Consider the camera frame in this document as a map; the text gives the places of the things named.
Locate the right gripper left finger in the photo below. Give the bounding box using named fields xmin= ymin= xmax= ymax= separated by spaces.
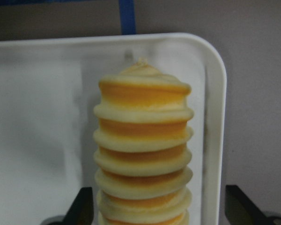
xmin=43 ymin=187 xmax=94 ymax=225

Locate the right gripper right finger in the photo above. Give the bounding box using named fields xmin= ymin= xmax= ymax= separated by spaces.
xmin=225 ymin=185 xmax=281 ymax=225

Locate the striped yellow bread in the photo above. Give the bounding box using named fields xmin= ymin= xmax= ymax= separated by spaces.
xmin=93 ymin=59 xmax=193 ymax=225

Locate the white rectangular tray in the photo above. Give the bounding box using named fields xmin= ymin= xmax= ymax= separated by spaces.
xmin=0 ymin=33 xmax=227 ymax=225

